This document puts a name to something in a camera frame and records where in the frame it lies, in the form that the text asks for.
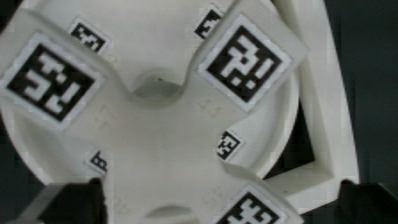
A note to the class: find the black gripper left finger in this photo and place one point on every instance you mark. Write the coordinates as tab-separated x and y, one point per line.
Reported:
69	204

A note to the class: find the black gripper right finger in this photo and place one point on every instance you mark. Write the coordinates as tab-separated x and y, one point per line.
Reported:
369	204

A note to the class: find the white cross-shaped table base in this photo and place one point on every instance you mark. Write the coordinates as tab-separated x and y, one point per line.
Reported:
79	46

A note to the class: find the white round table top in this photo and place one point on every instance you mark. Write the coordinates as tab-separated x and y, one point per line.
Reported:
63	157

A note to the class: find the white cylindrical table leg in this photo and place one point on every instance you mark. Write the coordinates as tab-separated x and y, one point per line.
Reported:
156	88

